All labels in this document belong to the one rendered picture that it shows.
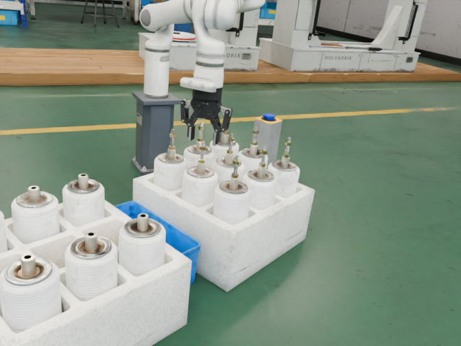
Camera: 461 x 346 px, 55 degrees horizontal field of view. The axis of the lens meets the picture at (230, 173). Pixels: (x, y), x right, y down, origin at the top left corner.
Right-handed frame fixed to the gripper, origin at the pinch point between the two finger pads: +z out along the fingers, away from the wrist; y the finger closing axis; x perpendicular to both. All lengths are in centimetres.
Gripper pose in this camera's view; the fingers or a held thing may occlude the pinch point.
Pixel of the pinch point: (203, 137)
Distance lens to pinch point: 117.1
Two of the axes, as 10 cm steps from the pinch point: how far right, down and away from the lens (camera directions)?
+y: -9.3, -2.3, 2.9
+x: -3.6, 3.4, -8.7
